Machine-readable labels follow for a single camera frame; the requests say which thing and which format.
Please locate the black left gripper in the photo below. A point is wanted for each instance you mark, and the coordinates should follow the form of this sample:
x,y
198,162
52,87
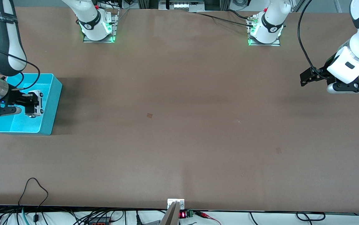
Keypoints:
x,y
322,72

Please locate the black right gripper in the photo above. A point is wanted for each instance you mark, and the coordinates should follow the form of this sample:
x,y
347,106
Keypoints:
x,y
14,97

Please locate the white jeep toy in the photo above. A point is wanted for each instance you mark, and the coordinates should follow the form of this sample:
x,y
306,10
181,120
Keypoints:
x,y
38,109

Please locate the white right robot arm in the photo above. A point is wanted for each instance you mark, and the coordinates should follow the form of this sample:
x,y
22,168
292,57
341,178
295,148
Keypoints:
x,y
7,47

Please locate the turquoise plastic bin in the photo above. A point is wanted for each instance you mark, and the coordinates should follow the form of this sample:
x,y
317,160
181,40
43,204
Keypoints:
x,y
20,125

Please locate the black power strip orange plugs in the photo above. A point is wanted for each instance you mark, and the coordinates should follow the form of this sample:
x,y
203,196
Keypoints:
x,y
99,221

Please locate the grey electronics unit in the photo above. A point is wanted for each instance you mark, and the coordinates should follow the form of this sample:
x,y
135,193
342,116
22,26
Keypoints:
x,y
181,5

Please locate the red digit display module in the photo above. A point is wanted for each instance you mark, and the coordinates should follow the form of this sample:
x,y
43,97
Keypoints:
x,y
183,214

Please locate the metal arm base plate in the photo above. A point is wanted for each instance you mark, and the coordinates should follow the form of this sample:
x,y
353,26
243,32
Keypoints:
x,y
276,43
114,28

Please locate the white mounting bracket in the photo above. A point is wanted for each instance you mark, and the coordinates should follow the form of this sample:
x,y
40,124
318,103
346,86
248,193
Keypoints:
x,y
170,201

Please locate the grey metal mount bar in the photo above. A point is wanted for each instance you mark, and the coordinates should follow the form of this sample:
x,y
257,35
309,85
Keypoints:
x,y
170,217

